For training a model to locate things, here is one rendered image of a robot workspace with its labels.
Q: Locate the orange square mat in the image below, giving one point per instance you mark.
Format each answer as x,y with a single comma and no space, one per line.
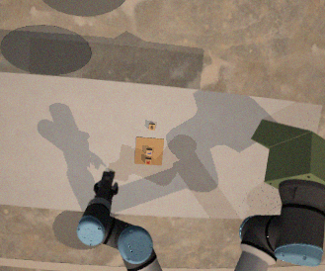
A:
156,144

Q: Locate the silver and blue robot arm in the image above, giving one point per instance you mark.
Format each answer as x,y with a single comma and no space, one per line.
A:
296,236

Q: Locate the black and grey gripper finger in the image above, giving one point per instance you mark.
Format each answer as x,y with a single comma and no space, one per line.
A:
116,188
97,185

